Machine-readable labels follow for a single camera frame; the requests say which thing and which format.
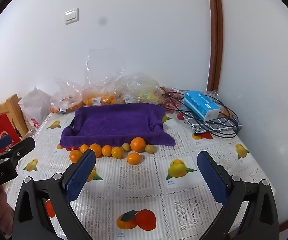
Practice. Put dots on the yellow green loquat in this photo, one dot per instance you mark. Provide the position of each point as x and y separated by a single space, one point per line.
126 147
150 149

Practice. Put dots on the large orange mandarin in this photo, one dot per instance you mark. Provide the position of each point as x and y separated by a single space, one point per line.
138 144

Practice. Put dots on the small orange kumquat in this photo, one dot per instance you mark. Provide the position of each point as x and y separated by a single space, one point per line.
117 152

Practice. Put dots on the small orange fruit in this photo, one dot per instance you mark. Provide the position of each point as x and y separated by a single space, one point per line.
83 148
107 151

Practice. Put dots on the brown wooden door frame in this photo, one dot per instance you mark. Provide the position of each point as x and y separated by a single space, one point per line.
217 42

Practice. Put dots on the blue tissue box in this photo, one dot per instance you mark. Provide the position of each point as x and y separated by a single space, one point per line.
201 105

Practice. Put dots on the red paper shopping bag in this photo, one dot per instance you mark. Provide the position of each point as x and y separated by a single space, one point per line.
6 128

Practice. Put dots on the person's left hand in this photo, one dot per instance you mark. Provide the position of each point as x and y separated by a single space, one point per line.
6 219

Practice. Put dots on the red fruit on table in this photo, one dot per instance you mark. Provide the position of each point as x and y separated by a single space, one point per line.
180 116

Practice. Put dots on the wooden chair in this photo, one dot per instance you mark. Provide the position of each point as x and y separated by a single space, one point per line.
15 115

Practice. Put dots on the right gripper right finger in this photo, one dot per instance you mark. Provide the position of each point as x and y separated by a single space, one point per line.
260 220

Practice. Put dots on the white plastic bag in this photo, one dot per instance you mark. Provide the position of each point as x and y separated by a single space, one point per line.
35 107

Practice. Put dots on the purple towel lined tray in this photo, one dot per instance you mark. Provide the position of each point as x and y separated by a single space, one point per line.
115 125

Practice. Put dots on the plastic bag of kumquats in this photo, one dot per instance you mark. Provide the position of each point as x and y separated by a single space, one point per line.
103 68

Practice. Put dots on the white wall switch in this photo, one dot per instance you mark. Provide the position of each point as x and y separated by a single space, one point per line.
71 16

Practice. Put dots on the plastic bag of oranges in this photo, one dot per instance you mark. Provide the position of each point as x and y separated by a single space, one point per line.
68 98

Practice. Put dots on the plastic bag of yellow fruit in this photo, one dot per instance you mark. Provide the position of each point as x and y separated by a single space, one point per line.
137 88

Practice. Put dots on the orange mandarin front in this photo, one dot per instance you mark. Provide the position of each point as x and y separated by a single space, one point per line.
133 158

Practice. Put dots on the grey checked cloth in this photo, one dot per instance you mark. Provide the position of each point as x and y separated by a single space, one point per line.
226 123

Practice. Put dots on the bag of red fruits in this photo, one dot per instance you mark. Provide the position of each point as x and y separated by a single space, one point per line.
171 99

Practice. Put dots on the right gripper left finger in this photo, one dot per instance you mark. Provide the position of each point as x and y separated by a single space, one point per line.
31 220

